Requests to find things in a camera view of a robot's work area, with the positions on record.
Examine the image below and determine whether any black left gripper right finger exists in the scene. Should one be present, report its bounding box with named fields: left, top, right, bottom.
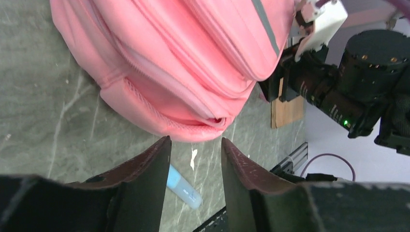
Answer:
left=221, top=138, right=410, bottom=232

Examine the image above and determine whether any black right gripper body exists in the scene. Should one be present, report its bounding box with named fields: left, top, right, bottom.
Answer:
left=259, top=44, right=329, bottom=102

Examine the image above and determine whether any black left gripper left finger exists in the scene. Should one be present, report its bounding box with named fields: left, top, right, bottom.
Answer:
left=0, top=136, right=172, bottom=232

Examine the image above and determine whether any light blue eraser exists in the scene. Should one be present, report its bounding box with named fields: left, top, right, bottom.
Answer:
left=166, top=165, right=202, bottom=209

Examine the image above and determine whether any pink student backpack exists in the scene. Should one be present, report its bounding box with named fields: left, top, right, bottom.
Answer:
left=50, top=0, right=295, bottom=143

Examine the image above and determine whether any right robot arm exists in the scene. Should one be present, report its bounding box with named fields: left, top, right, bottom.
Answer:
left=259, top=29, right=410, bottom=155

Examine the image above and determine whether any wooden board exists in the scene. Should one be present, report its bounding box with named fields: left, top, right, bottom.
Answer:
left=271, top=97, right=305, bottom=129

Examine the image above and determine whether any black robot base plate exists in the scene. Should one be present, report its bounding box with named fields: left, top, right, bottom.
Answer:
left=193, top=207, right=229, bottom=232

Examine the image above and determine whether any aluminium frame rail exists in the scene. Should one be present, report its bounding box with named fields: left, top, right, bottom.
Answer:
left=270, top=142, right=308, bottom=174

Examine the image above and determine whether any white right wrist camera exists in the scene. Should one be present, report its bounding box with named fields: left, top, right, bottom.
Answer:
left=294, top=0, right=348, bottom=62

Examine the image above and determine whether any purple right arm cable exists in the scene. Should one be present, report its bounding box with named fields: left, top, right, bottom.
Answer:
left=299, top=0, right=410, bottom=183

